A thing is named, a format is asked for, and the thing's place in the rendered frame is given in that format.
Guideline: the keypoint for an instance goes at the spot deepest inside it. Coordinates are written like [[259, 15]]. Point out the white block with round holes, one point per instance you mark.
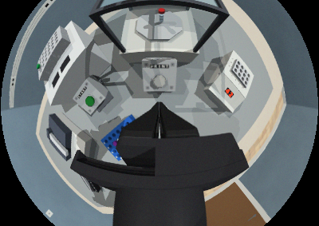
[[230, 85]]

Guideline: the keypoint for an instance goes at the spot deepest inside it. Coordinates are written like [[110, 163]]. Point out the blue tube rack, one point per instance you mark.
[[113, 135]]

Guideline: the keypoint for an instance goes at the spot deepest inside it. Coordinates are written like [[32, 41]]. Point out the grey bench mat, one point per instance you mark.
[[189, 100]]

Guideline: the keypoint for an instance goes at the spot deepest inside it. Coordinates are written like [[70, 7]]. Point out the black rectangular block with holes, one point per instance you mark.
[[92, 186]]

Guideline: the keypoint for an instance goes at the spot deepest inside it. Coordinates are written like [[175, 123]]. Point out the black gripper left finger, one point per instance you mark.
[[147, 125]]

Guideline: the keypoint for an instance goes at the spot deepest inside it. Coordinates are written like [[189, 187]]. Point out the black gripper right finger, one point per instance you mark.
[[174, 126]]

